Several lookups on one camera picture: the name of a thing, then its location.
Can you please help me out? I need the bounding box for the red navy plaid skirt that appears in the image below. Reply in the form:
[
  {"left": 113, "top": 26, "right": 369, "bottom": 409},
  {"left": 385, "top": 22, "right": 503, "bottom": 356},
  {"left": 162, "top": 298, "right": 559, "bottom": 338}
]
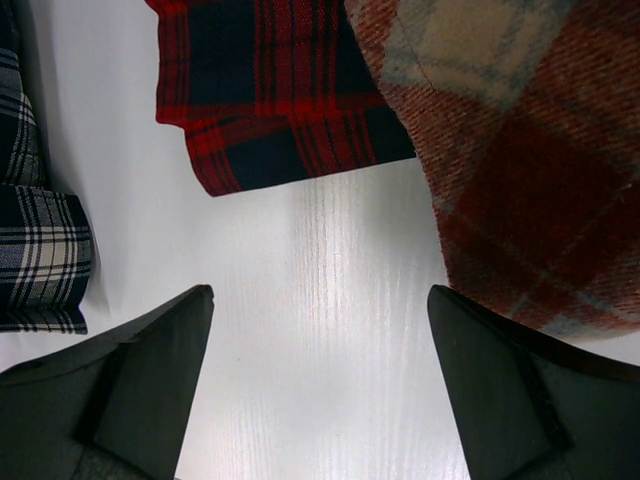
[{"left": 151, "top": 1, "right": 414, "bottom": 196}]

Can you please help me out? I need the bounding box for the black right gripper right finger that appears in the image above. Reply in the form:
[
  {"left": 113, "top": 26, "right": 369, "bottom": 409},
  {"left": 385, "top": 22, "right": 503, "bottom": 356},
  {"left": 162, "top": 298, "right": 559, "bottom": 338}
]
[{"left": 428, "top": 285, "right": 639, "bottom": 479}]

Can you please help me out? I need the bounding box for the navy white plaid skirt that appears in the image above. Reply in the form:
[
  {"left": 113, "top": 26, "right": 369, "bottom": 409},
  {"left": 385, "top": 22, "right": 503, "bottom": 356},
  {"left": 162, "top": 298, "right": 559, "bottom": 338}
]
[{"left": 1, "top": 1, "right": 93, "bottom": 334}]

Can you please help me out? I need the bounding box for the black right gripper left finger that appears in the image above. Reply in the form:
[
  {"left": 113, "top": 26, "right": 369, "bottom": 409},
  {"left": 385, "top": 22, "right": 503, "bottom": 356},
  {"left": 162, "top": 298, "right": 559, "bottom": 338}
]
[{"left": 1, "top": 285, "right": 214, "bottom": 479}]

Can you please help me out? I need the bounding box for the rust beige plaid skirt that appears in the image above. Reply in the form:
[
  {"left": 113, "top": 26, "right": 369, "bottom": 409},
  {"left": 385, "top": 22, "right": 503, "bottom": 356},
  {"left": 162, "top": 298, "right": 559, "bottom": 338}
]
[{"left": 345, "top": 1, "right": 639, "bottom": 338}]

